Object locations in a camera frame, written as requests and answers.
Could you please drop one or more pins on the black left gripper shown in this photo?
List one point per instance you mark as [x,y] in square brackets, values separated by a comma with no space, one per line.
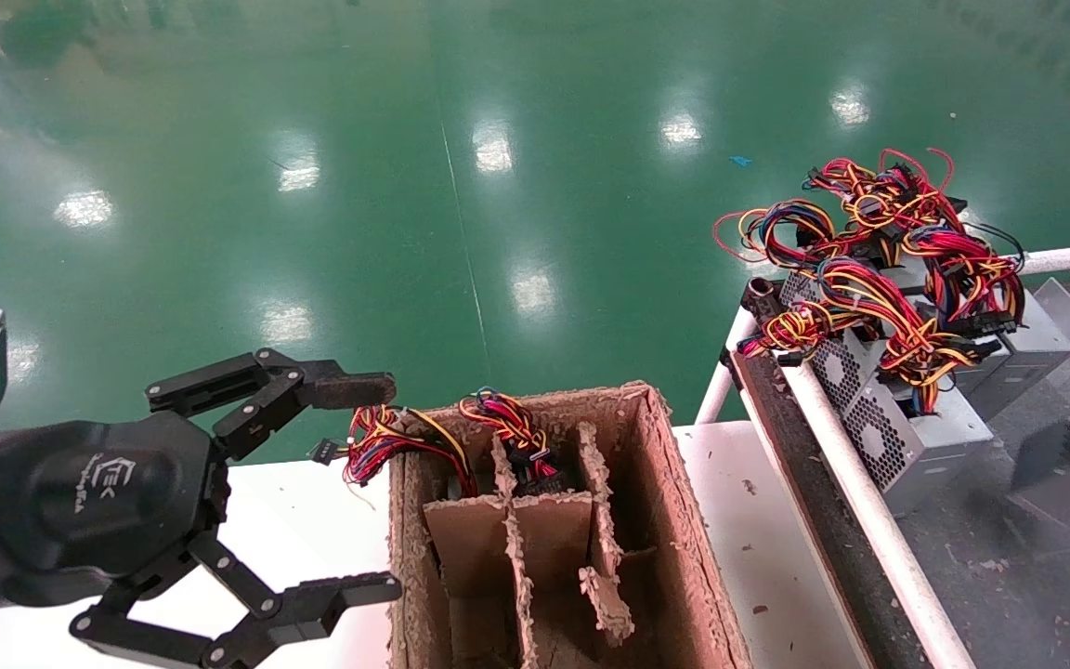
[98,492]

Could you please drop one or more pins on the wide cardboard cross divider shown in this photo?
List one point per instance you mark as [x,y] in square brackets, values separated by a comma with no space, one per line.
[465,539]

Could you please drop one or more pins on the ragged cardboard divider strip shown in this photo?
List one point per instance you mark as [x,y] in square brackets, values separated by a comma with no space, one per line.
[512,557]
[602,520]

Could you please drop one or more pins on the power supply, black connector cluster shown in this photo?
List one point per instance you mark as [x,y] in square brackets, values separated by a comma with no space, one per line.
[512,423]

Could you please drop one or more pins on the brown cardboard box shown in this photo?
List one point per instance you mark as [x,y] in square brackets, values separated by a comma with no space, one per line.
[674,483]

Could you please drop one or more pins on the white support pipe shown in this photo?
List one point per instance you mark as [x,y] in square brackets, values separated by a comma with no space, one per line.
[719,381]

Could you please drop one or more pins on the black cylinder roller end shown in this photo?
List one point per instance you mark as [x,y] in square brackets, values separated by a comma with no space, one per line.
[763,297]

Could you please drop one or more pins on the black conveyor edge strip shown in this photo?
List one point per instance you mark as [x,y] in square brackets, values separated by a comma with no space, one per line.
[832,520]

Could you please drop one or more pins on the silver power supply, fan grilles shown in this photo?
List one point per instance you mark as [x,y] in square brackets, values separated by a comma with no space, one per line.
[925,441]

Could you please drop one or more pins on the grey conveyor surface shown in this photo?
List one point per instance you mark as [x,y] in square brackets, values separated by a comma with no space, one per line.
[1037,576]

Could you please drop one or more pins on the dark grey power supply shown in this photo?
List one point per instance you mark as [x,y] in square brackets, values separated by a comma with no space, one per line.
[1032,348]

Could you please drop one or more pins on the white conveyor side rail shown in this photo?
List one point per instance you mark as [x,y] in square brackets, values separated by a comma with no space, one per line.
[869,520]

